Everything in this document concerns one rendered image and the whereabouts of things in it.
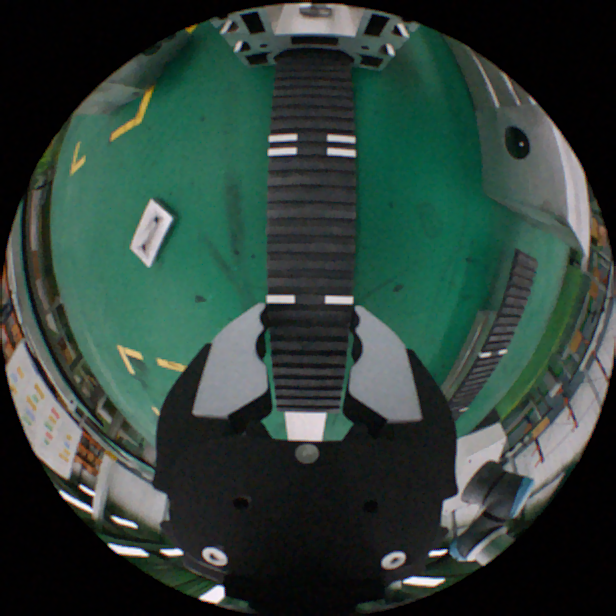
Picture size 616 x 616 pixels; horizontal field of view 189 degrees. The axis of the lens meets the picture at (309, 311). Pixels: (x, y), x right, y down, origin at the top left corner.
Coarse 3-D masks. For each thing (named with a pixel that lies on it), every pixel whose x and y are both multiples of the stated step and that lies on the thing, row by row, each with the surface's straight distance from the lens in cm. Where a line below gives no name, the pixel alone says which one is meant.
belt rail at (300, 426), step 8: (288, 416) 22; (296, 416) 22; (304, 416) 22; (312, 416) 22; (320, 416) 22; (288, 424) 23; (296, 424) 23; (304, 424) 23; (312, 424) 23; (320, 424) 23; (288, 432) 25; (296, 432) 25; (304, 432) 25; (312, 432) 25; (320, 432) 25; (312, 440) 27; (320, 440) 27
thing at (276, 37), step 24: (216, 24) 15; (240, 24) 15; (264, 24) 15; (288, 24) 17; (312, 24) 17; (336, 24) 17; (360, 24) 15; (384, 24) 15; (408, 24) 15; (240, 48) 17; (264, 48) 17; (336, 48) 17; (360, 48) 17; (384, 48) 18
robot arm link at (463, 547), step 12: (480, 516) 66; (468, 528) 68; (480, 528) 64; (492, 528) 64; (504, 528) 66; (456, 540) 68; (468, 540) 65; (480, 540) 62; (492, 540) 63; (504, 540) 62; (456, 552) 66; (468, 552) 64; (480, 552) 63; (492, 552) 61
